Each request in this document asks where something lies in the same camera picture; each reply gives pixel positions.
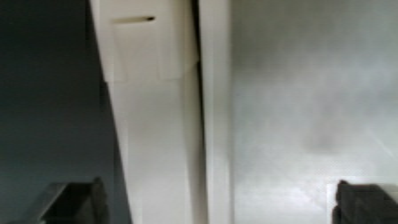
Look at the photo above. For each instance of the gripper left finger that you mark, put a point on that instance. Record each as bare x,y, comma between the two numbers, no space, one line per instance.
81,206

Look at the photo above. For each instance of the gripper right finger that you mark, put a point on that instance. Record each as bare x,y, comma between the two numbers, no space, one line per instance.
365,205

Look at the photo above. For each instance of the white desk top panel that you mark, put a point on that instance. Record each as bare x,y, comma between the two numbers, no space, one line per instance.
301,105

